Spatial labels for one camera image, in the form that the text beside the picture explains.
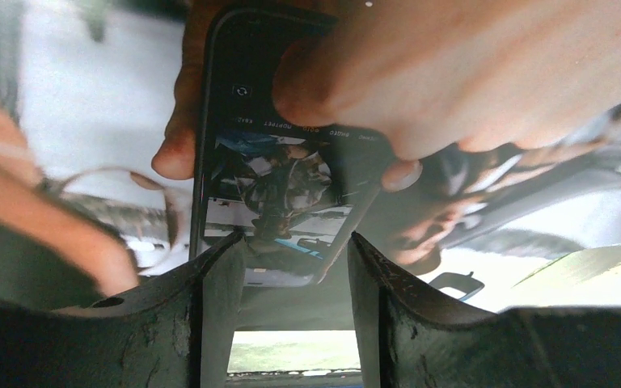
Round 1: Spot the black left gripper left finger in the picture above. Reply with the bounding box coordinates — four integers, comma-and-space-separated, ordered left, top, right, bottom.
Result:
0, 233, 247, 387

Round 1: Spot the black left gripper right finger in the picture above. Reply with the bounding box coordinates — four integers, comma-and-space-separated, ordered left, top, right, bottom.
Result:
348, 234, 621, 387

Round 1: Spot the large printed photo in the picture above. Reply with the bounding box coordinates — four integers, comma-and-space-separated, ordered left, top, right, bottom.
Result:
0, 1, 621, 331

